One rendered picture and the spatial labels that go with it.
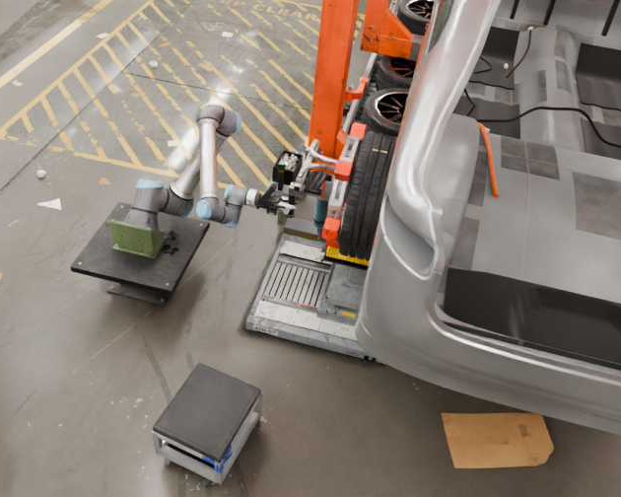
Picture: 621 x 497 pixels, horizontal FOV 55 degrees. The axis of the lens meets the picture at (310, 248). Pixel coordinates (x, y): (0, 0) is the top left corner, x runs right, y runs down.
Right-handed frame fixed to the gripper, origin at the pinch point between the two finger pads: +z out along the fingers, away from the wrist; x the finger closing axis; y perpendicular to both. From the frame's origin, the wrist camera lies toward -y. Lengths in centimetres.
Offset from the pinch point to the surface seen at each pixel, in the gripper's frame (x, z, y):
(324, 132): -60, 2, -7
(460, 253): 19, 84, -9
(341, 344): 22, 39, 75
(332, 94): -60, 3, -32
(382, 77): -229, 18, 38
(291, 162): -70, -19, 26
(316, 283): -21, 14, 77
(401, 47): -253, 27, 21
